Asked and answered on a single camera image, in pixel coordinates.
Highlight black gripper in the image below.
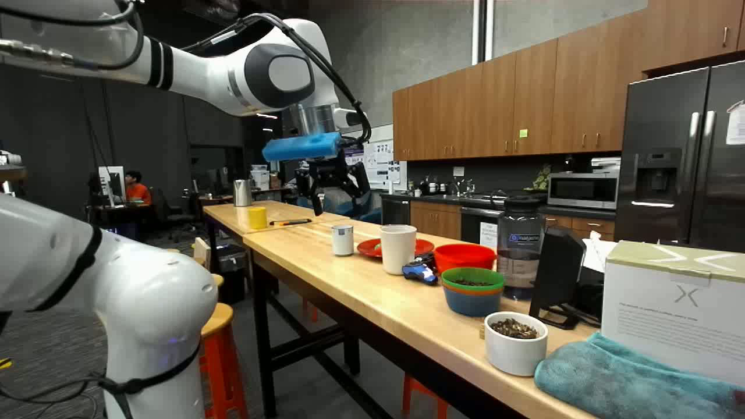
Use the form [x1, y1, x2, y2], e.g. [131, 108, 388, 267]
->
[296, 156, 376, 218]

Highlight red plate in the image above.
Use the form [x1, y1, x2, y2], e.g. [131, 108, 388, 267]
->
[357, 234, 438, 263]

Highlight small white can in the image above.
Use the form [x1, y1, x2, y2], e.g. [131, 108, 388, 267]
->
[331, 224, 357, 259]

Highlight tall white cup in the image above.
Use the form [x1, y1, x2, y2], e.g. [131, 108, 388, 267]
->
[377, 224, 420, 277]

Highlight yellow mug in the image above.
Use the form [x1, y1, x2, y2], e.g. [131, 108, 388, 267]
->
[245, 205, 272, 234]

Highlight silver canister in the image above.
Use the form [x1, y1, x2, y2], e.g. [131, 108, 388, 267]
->
[230, 176, 256, 210]

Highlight small dark blue toy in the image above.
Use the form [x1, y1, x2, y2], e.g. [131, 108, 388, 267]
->
[400, 255, 442, 288]

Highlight red bowl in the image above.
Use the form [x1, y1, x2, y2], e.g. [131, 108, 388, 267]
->
[431, 243, 498, 274]

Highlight black built-in oven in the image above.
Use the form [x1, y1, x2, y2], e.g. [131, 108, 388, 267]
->
[458, 205, 507, 252]

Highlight green bowl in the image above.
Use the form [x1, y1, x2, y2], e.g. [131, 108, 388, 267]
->
[438, 266, 507, 298]

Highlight blue bowl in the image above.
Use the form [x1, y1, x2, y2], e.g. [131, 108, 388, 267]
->
[442, 287, 506, 318]

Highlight dark water bottle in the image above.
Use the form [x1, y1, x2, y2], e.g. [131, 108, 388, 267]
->
[497, 196, 550, 302]

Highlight orange stool wooden seat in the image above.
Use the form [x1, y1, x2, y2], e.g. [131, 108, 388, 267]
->
[199, 301, 251, 419]

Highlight green potted plant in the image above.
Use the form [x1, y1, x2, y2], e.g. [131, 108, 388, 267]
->
[528, 162, 555, 194]

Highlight person in orange shirt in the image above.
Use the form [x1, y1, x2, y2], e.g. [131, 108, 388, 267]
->
[122, 169, 156, 210]

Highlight orange metal stool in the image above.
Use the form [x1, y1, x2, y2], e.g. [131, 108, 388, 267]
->
[399, 373, 452, 419]

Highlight black stand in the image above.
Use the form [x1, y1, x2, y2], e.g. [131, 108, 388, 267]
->
[528, 229, 589, 330]

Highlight computer monitor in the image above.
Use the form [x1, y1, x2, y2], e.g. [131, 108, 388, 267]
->
[95, 162, 129, 210]

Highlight white ramekin with filling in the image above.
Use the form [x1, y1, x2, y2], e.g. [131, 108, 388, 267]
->
[482, 310, 551, 379]

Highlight silver microwave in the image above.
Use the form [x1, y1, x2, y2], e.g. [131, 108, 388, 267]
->
[546, 169, 621, 211]

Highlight teal towel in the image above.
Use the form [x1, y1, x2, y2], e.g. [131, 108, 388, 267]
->
[533, 332, 745, 419]

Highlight black refrigerator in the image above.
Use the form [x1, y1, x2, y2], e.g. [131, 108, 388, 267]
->
[614, 59, 745, 253]

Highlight white cardboard box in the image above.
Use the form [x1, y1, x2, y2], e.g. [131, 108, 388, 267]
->
[599, 240, 745, 390]

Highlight white paper on refrigerator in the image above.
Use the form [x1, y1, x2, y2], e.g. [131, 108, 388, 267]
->
[724, 97, 745, 149]

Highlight blue wrist camera cover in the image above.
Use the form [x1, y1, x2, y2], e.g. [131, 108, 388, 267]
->
[260, 131, 344, 165]

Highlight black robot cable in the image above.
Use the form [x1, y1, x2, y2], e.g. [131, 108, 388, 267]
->
[185, 9, 376, 147]

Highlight black metal table frame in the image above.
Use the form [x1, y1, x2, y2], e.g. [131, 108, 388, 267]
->
[201, 210, 251, 274]
[245, 250, 530, 419]

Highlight brown wall cabinets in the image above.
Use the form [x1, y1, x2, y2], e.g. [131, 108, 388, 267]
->
[391, 0, 745, 162]

